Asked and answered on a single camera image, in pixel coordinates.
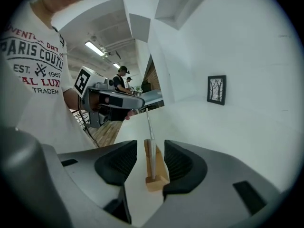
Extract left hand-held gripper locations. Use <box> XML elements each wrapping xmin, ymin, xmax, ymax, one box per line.
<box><xmin>74</xmin><ymin>66</ymin><xmax>146</xmax><ymax>129</ymax></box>

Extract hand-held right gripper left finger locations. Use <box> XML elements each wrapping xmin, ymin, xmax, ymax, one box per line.
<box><xmin>42</xmin><ymin>140</ymin><xmax>138</xmax><ymax>228</ymax></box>

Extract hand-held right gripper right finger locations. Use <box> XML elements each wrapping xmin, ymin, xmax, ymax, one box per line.
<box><xmin>144</xmin><ymin>139</ymin><xmax>287</xmax><ymax>228</ymax></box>

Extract small wooden block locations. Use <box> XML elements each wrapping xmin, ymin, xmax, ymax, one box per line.
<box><xmin>143</xmin><ymin>138</ymin><xmax>171</xmax><ymax>193</ymax></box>

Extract person's left forearm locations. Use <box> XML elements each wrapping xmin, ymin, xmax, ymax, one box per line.
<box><xmin>63</xmin><ymin>86</ymin><xmax>82</xmax><ymax>110</ymax></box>

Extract light blue table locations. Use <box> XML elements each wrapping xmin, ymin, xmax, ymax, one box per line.
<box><xmin>139</xmin><ymin>90</ymin><xmax>165</xmax><ymax>114</ymax></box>

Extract white table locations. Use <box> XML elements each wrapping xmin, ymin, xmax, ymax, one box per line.
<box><xmin>113</xmin><ymin>95</ymin><xmax>302</xmax><ymax>199</ymax></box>

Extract white printed t-shirt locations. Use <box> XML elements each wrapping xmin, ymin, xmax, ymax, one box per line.
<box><xmin>0</xmin><ymin>1</ymin><xmax>98</xmax><ymax>152</ymax></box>

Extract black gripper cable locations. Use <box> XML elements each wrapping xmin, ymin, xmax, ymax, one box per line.
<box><xmin>77</xmin><ymin>96</ymin><xmax>99</xmax><ymax>148</ymax></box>

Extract black picture frame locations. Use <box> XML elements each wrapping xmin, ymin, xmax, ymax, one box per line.
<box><xmin>207</xmin><ymin>75</ymin><xmax>227</xmax><ymax>106</ymax></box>

